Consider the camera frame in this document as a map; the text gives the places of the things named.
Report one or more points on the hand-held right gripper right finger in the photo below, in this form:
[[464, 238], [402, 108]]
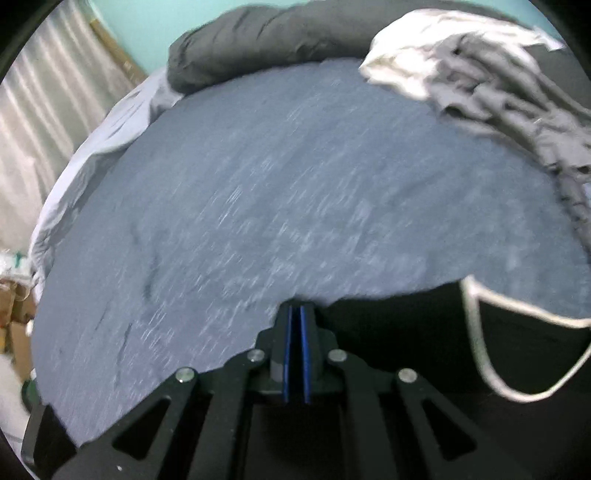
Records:
[[304, 350]]

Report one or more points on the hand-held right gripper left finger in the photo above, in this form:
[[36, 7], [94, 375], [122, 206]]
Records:
[[290, 350]]

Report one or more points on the black sweater with white trim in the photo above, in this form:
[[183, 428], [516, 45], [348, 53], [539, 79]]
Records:
[[415, 332]]

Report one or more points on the blue bedspread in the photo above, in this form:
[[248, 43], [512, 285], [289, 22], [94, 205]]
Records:
[[277, 184]]

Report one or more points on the brown cardboard box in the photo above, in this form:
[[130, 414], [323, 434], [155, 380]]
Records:
[[16, 323]]

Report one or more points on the light lilac bed sheet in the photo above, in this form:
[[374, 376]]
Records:
[[92, 152]]

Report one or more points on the white shirt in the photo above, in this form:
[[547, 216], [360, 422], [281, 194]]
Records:
[[406, 60]]

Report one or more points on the dark grey duvet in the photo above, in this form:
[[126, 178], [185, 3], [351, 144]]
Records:
[[258, 41]]

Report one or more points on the grey crumpled garment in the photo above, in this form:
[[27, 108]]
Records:
[[508, 106]]

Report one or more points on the pale grey curtain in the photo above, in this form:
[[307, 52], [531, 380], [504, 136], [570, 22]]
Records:
[[46, 92]]

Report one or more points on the brown wooden frame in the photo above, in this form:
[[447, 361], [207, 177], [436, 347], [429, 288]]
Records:
[[120, 53]]

